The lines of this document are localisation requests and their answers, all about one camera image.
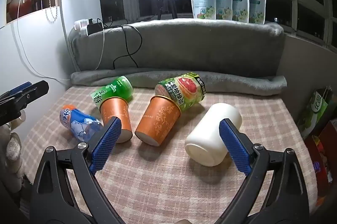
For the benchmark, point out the green cardboard box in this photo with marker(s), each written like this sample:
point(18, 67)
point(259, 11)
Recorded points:
point(314, 113)

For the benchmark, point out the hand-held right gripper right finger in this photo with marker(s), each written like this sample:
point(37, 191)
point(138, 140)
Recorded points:
point(234, 147)

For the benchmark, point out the white plastic cup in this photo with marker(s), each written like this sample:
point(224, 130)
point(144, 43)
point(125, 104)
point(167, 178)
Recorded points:
point(213, 132)

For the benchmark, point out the red cardboard box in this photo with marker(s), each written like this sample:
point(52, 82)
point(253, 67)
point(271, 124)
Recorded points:
point(325, 155)

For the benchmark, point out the grey fleece blanket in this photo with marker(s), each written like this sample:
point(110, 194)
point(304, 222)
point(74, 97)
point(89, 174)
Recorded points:
point(197, 50)

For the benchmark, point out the orange patterned paper cup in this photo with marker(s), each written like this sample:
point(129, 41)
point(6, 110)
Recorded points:
point(158, 121)
point(115, 113)

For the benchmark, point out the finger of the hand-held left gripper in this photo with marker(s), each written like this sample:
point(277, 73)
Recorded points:
point(29, 95)
point(19, 87)

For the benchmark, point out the white power strip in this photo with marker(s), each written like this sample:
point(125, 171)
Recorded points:
point(80, 28)

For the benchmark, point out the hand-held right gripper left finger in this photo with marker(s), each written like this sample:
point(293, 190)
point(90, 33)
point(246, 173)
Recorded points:
point(105, 142)

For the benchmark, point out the green tea bottle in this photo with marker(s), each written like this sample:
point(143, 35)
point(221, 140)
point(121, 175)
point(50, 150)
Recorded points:
point(115, 88)

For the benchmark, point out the pink plaid blanket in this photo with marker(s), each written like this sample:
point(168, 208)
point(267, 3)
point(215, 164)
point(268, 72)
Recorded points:
point(163, 176)

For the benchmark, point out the white window frame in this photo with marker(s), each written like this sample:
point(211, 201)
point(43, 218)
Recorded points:
point(295, 10)

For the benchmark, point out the green grapefruit drink bottle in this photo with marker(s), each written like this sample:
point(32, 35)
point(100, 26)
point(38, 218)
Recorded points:
point(181, 91)

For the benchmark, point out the beige fuzzy post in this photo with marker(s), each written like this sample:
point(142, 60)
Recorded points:
point(13, 153)

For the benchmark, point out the blue orange soda bottle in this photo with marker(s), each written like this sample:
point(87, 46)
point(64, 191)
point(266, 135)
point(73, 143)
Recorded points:
point(76, 121)

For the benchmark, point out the black charger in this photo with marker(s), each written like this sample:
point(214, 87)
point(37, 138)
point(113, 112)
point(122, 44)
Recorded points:
point(94, 28)

